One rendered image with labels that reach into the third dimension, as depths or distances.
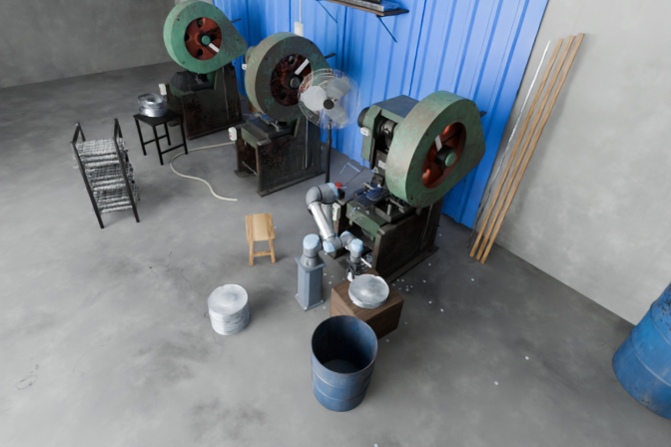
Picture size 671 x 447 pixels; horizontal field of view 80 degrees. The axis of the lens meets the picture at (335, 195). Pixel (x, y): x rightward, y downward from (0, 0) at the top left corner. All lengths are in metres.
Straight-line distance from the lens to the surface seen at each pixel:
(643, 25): 3.50
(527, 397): 3.38
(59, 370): 3.53
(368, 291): 3.04
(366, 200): 3.26
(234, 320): 3.19
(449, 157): 2.83
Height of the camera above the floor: 2.66
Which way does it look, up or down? 35 degrees down
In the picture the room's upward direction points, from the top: 4 degrees clockwise
